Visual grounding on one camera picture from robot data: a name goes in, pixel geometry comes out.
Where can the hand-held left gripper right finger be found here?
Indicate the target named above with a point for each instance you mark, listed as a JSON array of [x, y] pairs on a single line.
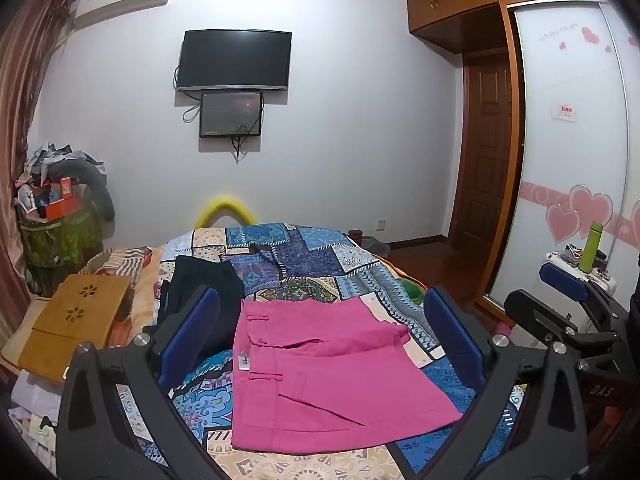
[[455, 335]]

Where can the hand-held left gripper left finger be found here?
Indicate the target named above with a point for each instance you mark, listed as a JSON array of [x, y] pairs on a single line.
[[192, 330]]

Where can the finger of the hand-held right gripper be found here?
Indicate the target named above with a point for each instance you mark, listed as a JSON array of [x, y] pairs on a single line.
[[562, 275], [535, 312]]

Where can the pink pants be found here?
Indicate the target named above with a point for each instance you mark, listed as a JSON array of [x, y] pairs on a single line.
[[325, 385]]

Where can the dark pants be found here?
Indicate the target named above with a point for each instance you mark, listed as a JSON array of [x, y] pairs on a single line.
[[210, 272]]

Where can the green bottle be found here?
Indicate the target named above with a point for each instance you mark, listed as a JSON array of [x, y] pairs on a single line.
[[590, 245]]

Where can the green cloth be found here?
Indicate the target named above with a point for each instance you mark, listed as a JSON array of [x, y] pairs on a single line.
[[414, 292]]

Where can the orange floral bedsheet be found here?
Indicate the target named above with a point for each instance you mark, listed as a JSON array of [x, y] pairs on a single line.
[[147, 290]]

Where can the striped pillow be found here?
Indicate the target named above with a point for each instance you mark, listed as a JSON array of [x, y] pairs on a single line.
[[115, 260]]

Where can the white heart-print wardrobe door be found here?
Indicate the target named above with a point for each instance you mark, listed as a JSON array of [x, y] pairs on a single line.
[[570, 160]]

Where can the wooden lap table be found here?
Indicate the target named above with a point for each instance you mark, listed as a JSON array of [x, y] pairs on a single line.
[[75, 325]]

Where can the patchwork printed blanket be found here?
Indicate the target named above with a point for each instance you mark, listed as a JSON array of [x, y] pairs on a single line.
[[310, 260]]

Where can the brown wooden door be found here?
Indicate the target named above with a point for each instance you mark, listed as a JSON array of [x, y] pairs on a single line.
[[485, 160]]

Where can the green laundry basket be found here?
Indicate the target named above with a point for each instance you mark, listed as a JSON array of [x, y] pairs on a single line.
[[65, 240]]

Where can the pink wardrobe sticker card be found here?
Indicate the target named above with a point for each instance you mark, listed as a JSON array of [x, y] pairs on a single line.
[[565, 111]]

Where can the grey stuffed cushion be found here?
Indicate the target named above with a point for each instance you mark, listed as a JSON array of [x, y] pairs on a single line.
[[100, 190]]

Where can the pile of white cloths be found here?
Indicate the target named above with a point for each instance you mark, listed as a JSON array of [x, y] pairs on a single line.
[[35, 410]]

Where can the red box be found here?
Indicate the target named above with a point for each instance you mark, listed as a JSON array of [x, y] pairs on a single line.
[[62, 200]]

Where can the pile of clothes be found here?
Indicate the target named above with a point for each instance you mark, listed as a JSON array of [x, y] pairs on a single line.
[[55, 160]]

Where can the brown pink curtain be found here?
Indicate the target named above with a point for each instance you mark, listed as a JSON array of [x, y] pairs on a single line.
[[25, 110]]

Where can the wooden overhead cabinet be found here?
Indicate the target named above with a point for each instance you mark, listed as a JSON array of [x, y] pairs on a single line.
[[450, 5]]

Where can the white wall socket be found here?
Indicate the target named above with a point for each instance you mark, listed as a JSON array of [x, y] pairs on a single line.
[[380, 224]]

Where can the small black wall monitor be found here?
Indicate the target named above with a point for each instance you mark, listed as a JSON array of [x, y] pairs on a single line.
[[230, 114]]

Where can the wall-mounted black television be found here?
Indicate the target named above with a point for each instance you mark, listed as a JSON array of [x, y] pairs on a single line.
[[232, 60]]

